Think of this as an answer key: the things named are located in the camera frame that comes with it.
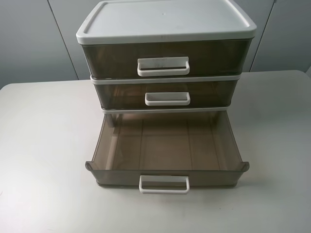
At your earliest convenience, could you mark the smoky transparent drawer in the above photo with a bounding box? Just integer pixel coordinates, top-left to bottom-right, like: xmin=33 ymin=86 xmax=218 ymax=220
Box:
xmin=86 ymin=111 xmax=249 ymax=194
xmin=82 ymin=39 xmax=251 ymax=80
xmin=94 ymin=80 xmax=238 ymax=110

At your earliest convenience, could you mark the white plastic drawer cabinet frame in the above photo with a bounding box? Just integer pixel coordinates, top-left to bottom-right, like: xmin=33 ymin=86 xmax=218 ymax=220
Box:
xmin=76 ymin=0 xmax=257 ymax=114

